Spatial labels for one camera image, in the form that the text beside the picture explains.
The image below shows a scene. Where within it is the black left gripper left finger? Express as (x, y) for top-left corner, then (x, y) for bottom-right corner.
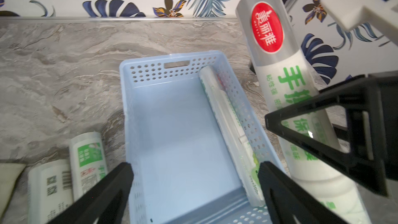
(50, 162), (134, 224)

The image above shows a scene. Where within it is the plastic wrap roll red logo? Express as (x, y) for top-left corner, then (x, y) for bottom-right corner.
(199, 66), (265, 207)

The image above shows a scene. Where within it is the light blue perforated plastic basket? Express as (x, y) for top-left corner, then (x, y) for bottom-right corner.
(119, 50), (283, 224)

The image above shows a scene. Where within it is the plastic wrap roll green label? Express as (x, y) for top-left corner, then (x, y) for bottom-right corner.
(236, 0), (370, 224)

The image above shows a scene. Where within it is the plastic wrap roll with barcode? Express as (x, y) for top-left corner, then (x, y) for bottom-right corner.
(69, 132), (108, 201)

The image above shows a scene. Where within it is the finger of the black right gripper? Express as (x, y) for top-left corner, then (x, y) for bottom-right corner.
(265, 74), (398, 196)

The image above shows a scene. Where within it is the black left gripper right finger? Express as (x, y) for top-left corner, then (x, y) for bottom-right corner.
(258, 162), (346, 224)

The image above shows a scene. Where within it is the beige cloth pouch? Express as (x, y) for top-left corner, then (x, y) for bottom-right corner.
(1, 163), (26, 217)

